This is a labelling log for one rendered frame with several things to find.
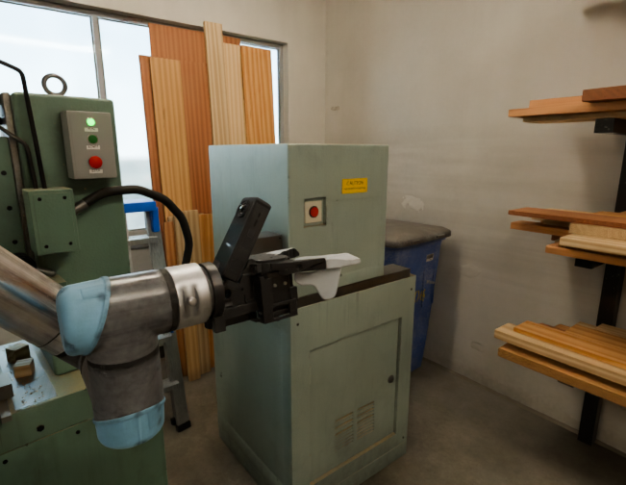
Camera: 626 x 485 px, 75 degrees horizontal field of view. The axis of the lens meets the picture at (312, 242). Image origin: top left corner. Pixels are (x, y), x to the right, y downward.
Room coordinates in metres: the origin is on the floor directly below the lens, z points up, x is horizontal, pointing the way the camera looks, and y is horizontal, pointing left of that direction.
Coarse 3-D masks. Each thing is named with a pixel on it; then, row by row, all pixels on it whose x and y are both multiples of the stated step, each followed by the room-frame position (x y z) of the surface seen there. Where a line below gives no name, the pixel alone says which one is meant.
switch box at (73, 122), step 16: (64, 112) 1.00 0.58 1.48; (80, 112) 1.02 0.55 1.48; (96, 112) 1.04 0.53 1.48; (64, 128) 1.02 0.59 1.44; (80, 128) 1.01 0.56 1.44; (112, 128) 1.06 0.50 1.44; (64, 144) 1.03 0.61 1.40; (80, 144) 1.01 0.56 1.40; (96, 144) 1.03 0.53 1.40; (112, 144) 1.06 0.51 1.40; (80, 160) 1.01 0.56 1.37; (112, 160) 1.06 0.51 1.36; (80, 176) 1.00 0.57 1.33; (96, 176) 1.03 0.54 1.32; (112, 176) 1.06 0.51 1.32
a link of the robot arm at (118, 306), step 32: (64, 288) 0.39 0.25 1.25; (96, 288) 0.40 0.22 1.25; (128, 288) 0.41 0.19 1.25; (160, 288) 0.42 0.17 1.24; (64, 320) 0.37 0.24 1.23; (96, 320) 0.38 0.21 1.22; (128, 320) 0.39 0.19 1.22; (160, 320) 0.41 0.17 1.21; (96, 352) 0.39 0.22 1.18; (128, 352) 0.39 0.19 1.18
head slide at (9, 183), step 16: (0, 144) 0.99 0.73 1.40; (0, 160) 0.98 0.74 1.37; (0, 176) 0.98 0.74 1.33; (0, 192) 0.98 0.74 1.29; (16, 192) 1.00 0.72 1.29; (0, 208) 0.97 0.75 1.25; (16, 208) 0.99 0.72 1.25; (0, 224) 0.97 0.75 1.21; (16, 224) 0.99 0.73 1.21; (0, 240) 0.97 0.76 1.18; (16, 240) 0.99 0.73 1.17
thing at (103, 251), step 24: (48, 96) 1.03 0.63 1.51; (72, 96) 1.07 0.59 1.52; (24, 120) 0.99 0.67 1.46; (48, 120) 1.02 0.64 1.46; (48, 144) 1.02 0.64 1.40; (24, 168) 0.98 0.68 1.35; (48, 168) 1.01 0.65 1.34; (96, 216) 1.08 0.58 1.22; (120, 216) 1.12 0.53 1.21; (96, 240) 1.07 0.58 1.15; (120, 240) 1.11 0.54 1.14; (48, 264) 0.99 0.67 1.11; (72, 264) 1.03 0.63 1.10; (96, 264) 1.07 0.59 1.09; (120, 264) 1.11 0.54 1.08; (48, 360) 1.03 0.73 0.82
